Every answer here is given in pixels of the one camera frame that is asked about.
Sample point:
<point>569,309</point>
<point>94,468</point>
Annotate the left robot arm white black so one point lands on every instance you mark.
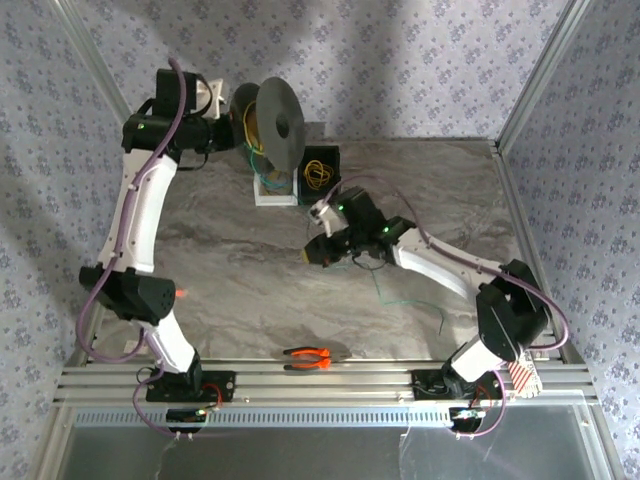
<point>140,210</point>

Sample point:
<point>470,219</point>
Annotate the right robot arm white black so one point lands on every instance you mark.
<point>435,265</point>

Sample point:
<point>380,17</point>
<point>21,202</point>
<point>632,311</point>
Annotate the black box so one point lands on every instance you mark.
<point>322,150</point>

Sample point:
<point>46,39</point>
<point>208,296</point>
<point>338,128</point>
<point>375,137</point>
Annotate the grey metal plate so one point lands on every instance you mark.
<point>300,455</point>

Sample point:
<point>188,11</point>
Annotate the red white striped tag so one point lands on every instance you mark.
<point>522,375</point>

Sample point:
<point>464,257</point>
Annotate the aluminium frame post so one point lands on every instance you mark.
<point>542,75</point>
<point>114,90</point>

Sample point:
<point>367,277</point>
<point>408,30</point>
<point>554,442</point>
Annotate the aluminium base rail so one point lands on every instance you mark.
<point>320,387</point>

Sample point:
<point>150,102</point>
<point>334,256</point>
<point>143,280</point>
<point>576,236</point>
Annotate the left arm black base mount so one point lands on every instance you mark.
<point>225,385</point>

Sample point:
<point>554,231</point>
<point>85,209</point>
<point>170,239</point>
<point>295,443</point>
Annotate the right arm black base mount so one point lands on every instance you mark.
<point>425,387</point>

